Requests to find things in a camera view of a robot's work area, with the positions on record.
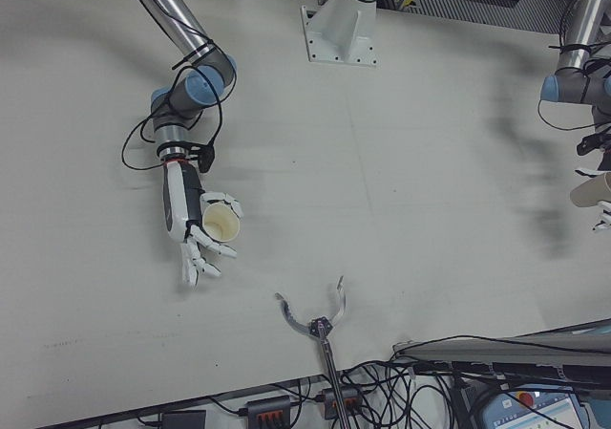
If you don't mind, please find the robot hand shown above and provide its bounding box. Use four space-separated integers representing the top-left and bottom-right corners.
575 165 611 233
160 159 245 290

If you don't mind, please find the beige paper cup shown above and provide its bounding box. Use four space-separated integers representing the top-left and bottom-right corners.
570 171 611 208
200 201 242 244

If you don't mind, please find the reacher grabber with green handle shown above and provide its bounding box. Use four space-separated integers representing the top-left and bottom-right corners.
274 275 353 429

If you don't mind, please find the teach pendant with red button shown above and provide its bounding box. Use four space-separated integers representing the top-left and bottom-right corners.
471 383 592 429

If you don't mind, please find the black flat box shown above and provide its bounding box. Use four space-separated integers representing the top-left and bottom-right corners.
159 410 207 429

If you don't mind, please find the black power strip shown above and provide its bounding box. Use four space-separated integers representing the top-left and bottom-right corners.
243 394 293 425
320 386 360 419

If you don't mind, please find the grey ribbed floor mat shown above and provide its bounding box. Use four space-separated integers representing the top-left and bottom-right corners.
376 0 574 33

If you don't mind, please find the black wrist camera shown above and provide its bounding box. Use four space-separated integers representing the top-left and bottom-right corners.
197 142 217 173
576 132 611 158

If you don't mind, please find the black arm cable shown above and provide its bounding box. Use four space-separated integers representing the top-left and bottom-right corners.
120 36 226 170

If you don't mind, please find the aluminium profile post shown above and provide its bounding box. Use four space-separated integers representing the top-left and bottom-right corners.
391 317 611 371

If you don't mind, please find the black cable over post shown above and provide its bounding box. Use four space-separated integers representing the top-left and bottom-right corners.
393 334 611 356

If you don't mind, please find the white metal pedestal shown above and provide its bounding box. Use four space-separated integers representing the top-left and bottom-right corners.
299 0 382 69

